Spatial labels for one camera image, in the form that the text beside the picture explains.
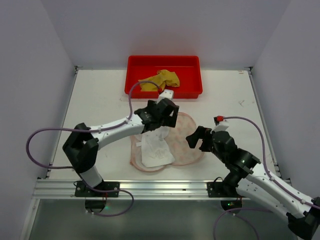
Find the floral mesh laundry bag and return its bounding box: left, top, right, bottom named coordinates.
left=130, top=112, right=204, bottom=173

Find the white bra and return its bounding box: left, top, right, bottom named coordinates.
left=134, top=126, right=175, bottom=168

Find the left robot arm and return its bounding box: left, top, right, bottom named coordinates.
left=62, top=98, right=180, bottom=191

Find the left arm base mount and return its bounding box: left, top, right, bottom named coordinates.
left=73, top=180, right=120, bottom=214

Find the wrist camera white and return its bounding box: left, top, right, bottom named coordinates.
left=157, top=89, right=174, bottom=101
left=213, top=115, right=230, bottom=132

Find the yellow bra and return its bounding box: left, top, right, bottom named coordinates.
left=139, top=69, right=180, bottom=92

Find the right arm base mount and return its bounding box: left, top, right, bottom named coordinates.
left=206, top=176, right=243, bottom=211

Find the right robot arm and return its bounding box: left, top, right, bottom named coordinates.
left=186, top=126, right=320, bottom=240

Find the red plastic tray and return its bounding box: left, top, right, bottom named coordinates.
left=124, top=55, right=203, bottom=99

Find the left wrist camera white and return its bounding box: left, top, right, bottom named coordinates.
left=157, top=89, right=174, bottom=101

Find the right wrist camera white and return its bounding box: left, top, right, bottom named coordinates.
left=213, top=115, right=230, bottom=132

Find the aluminium front rail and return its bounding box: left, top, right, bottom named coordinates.
left=32, top=179, right=214, bottom=200

